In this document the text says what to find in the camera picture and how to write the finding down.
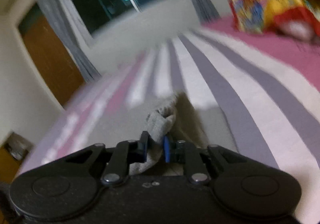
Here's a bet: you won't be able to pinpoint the grey pants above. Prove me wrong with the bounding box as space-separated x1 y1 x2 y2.
82 91 237 176

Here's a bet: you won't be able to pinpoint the striped pink purple bedsheet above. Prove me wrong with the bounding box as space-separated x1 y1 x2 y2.
21 18 319 223

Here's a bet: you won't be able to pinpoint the brown wooden door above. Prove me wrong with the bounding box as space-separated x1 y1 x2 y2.
18 4 85 105

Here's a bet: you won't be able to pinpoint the white pillow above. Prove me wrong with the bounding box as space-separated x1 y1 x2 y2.
279 21 316 42

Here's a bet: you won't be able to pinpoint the left grey curtain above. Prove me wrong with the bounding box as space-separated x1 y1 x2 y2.
37 0 100 82

